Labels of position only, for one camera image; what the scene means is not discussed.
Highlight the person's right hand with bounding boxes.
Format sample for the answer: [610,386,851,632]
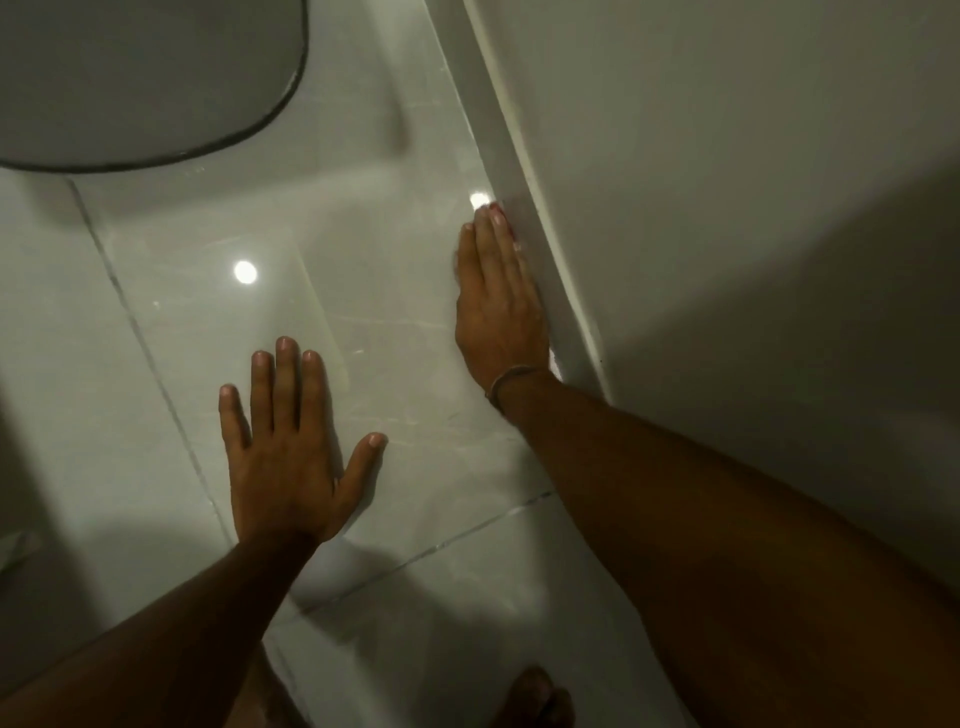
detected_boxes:
[453,202,554,396]

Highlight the person's left hand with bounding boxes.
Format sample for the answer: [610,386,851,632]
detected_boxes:
[217,336,388,547]

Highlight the person's right forearm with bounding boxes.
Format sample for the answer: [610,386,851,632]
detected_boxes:
[496,370,960,728]

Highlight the person's left forearm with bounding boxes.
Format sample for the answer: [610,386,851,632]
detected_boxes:
[0,529,321,728]

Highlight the white skirting board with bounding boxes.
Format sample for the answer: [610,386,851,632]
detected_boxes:
[423,0,615,402]

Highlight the person's left leg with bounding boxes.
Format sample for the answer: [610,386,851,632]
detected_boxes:
[223,643,310,728]

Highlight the person's right foot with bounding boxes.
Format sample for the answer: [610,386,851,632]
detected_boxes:
[493,665,577,728]

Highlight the grey mat with dark edge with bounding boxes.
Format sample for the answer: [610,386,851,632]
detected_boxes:
[0,0,311,174]

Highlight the thin thread wrist bracelet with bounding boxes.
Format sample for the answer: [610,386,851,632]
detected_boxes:
[484,364,555,415]

